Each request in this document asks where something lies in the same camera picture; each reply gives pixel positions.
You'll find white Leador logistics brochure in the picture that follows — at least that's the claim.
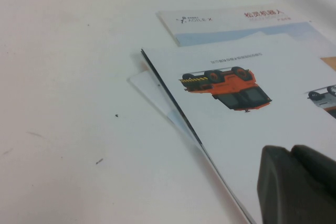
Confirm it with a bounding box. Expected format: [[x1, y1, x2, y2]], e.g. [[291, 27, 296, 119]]
[[140, 38, 336, 224]]

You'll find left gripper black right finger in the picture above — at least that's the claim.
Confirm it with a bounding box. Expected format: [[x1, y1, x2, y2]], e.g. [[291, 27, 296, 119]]
[[290, 144, 336, 203]]

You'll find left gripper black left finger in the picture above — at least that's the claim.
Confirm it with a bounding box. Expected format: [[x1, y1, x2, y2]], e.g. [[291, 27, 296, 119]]
[[257, 145, 336, 224]]

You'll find Agilex brochure with blue sky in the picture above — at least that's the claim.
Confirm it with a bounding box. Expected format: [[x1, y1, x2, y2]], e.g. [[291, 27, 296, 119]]
[[155, 7, 336, 72]]

